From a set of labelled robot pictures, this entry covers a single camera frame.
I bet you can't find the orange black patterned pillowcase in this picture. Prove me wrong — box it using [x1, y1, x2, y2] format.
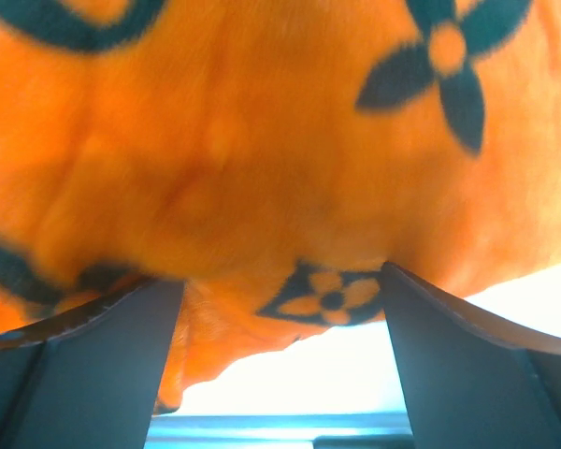
[0, 1, 561, 414]

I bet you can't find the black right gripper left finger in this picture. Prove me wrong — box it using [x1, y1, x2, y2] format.
[0, 282, 183, 448]

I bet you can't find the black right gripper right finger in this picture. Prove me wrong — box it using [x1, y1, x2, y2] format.
[381, 263, 561, 448]

